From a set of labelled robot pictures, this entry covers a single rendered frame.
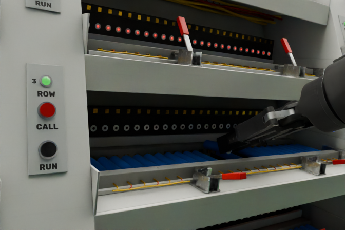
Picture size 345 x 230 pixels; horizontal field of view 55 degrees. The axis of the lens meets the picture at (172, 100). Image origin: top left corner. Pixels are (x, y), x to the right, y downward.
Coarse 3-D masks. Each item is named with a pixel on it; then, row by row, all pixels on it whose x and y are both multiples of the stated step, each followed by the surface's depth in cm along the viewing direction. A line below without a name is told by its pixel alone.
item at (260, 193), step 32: (96, 192) 37; (128, 192) 45; (160, 192) 46; (192, 192) 47; (224, 192) 48; (256, 192) 52; (288, 192) 56; (320, 192) 62; (96, 224) 37; (128, 224) 40; (160, 224) 42; (192, 224) 45
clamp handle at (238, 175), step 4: (208, 168) 48; (208, 172) 48; (240, 172) 44; (244, 172) 43; (208, 176) 48; (212, 176) 47; (216, 176) 46; (220, 176) 46; (224, 176) 45; (228, 176) 44; (232, 176) 44; (236, 176) 43; (240, 176) 43; (244, 176) 43
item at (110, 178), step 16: (224, 160) 57; (240, 160) 58; (256, 160) 59; (272, 160) 61; (288, 160) 64; (320, 160) 70; (112, 176) 44; (128, 176) 45; (144, 176) 47; (160, 176) 48; (176, 176) 50; (192, 176) 51
